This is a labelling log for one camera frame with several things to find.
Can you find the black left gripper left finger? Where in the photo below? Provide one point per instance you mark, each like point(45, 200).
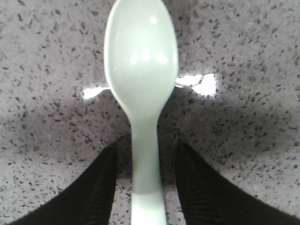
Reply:
point(87, 201)

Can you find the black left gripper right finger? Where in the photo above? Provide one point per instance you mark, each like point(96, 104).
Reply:
point(207, 198)

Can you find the pale green plastic spoon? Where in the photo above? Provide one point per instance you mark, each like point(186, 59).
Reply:
point(141, 66)

